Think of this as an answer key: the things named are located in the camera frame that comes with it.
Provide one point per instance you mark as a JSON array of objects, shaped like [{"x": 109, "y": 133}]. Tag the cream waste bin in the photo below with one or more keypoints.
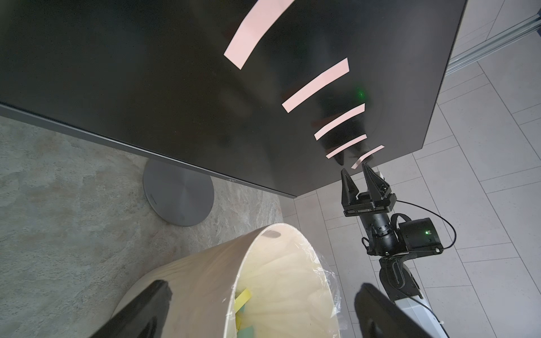
[{"x": 292, "y": 294}]

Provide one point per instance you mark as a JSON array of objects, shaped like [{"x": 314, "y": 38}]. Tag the grey round monitor stand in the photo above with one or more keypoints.
[{"x": 180, "y": 196}]

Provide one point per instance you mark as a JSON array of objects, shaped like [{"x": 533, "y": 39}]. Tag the black computer monitor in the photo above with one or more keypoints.
[{"x": 151, "y": 77}]

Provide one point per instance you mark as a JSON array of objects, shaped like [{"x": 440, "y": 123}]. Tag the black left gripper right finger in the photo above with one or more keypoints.
[{"x": 379, "y": 317}]

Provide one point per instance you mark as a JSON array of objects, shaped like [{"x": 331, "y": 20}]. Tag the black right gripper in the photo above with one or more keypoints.
[{"x": 372, "y": 207}]

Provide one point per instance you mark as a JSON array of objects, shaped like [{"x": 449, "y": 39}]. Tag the aluminium right corner post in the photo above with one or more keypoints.
[{"x": 494, "y": 44}]

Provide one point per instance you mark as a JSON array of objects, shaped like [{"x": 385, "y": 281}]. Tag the discarded sticky notes pile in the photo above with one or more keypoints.
[{"x": 243, "y": 328}]

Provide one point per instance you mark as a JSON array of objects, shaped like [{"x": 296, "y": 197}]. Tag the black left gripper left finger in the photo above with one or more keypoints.
[{"x": 144, "y": 316}]

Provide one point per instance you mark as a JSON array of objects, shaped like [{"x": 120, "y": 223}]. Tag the pink sticky note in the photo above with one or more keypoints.
[
  {"x": 345, "y": 146},
  {"x": 253, "y": 27},
  {"x": 362, "y": 158},
  {"x": 318, "y": 83},
  {"x": 339, "y": 120}
]

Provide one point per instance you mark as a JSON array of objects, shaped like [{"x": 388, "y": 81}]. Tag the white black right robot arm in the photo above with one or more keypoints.
[{"x": 417, "y": 238}]

